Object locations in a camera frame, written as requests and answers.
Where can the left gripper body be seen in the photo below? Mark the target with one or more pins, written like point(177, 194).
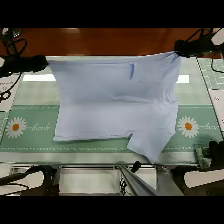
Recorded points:
point(36, 63)

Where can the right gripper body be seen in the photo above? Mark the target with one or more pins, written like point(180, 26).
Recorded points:
point(185, 48)

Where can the light blue shirt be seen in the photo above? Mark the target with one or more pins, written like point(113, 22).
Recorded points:
point(116, 106)

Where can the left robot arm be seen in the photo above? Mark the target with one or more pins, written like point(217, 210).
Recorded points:
point(11, 65)

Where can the silver frame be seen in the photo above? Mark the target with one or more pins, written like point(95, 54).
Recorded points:
point(140, 181)

